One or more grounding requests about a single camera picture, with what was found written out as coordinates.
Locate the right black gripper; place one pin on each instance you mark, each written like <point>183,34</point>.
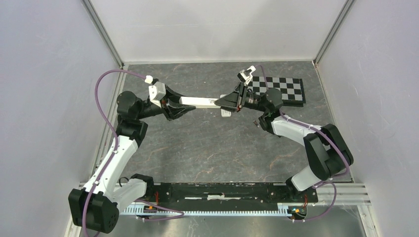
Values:
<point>233,102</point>

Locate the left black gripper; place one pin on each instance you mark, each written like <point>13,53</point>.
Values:
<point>174,111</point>

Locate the white remote control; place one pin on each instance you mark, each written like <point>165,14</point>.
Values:
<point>225,113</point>

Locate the long white plastic bar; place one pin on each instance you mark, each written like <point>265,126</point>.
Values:
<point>199,102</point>

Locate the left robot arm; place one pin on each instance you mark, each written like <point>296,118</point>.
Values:
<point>98,204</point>

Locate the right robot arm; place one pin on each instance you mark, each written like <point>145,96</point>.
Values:
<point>327,152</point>

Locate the black white chessboard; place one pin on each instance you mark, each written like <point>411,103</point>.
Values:
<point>292,89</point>

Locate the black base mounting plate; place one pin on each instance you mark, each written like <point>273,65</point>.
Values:
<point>226,196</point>

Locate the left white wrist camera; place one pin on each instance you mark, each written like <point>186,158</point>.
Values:
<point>157,92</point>

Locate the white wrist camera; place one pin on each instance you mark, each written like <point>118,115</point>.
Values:
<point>245,76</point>
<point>157,92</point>

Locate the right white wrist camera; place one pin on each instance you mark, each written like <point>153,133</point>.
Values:
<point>245,76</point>

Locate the slotted cable duct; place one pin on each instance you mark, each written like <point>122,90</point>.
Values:
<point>140,209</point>

